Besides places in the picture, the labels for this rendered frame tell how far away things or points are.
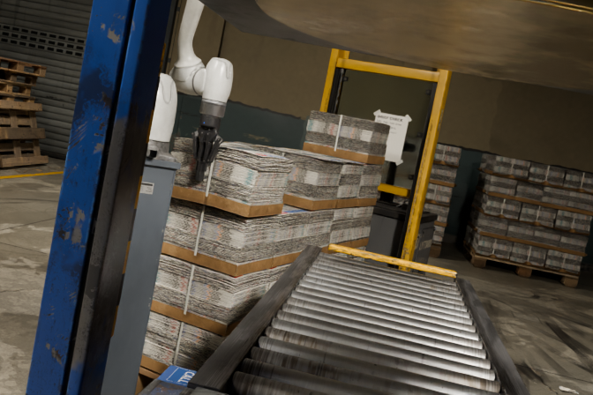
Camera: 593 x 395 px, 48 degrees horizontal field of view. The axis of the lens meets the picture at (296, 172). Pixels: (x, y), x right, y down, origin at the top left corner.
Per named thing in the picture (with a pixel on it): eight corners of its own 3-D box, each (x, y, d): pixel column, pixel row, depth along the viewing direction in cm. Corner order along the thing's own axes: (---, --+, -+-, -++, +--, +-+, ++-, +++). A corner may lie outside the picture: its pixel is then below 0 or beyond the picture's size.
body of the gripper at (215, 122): (226, 119, 245) (221, 144, 246) (206, 115, 249) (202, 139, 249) (215, 117, 238) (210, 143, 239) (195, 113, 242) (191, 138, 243)
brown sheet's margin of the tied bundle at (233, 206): (210, 205, 246) (213, 194, 245) (247, 204, 272) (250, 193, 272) (248, 217, 239) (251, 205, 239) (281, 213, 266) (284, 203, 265)
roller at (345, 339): (265, 337, 139) (269, 313, 139) (493, 392, 133) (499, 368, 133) (260, 344, 134) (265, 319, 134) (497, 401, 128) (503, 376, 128)
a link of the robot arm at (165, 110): (140, 138, 208) (153, 69, 207) (107, 130, 220) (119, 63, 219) (181, 144, 221) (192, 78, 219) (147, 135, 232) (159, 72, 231)
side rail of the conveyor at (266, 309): (300, 278, 230) (306, 244, 230) (315, 281, 230) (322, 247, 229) (169, 459, 98) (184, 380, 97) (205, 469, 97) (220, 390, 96)
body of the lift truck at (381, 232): (292, 309, 438) (316, 190, 433) (325, 297, 488) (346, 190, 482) (392, 343, 409) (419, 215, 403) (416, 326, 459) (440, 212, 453)
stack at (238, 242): (124, 398, 266) (162, 193, 260) (264, 338, 371) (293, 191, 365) (206, 434, 249) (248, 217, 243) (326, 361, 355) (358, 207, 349)
